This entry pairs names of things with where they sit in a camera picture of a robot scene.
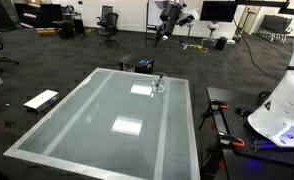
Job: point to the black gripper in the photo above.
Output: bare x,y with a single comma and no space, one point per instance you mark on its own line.
171,15

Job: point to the black white dry-erase marker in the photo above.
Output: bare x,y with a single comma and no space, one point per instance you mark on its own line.
158,82

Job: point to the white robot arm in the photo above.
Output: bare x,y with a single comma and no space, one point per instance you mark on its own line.
280,110

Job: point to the clear drinking glass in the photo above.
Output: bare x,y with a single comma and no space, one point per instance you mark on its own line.
159,85

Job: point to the black metal stand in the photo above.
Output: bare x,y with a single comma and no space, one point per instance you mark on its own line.
150,33

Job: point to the white tripod stand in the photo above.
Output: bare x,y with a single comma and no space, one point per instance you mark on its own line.
188,35

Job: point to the black box with blue label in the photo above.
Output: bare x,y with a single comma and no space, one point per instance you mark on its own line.
137,63

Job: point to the black office chair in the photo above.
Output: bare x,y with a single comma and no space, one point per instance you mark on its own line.
106,10
107,28

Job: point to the small black bin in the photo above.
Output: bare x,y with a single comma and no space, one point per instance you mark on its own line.
221,43

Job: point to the black monitor screen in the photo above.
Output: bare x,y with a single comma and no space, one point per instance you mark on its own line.
217,10

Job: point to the orange black bar clamp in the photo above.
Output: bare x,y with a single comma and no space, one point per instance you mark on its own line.
232,140
218,105

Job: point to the black equipment case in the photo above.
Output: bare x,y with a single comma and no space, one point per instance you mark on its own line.
70,30

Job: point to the black optical breadboard table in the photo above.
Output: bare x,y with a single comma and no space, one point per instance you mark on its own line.
233,121

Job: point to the rack of stacked chairs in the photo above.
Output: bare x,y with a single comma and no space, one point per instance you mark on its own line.
273,28

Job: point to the yellow wooden item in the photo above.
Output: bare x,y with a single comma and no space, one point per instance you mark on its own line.
46,32

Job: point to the white flat box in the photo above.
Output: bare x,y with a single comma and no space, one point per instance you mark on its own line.
42,100

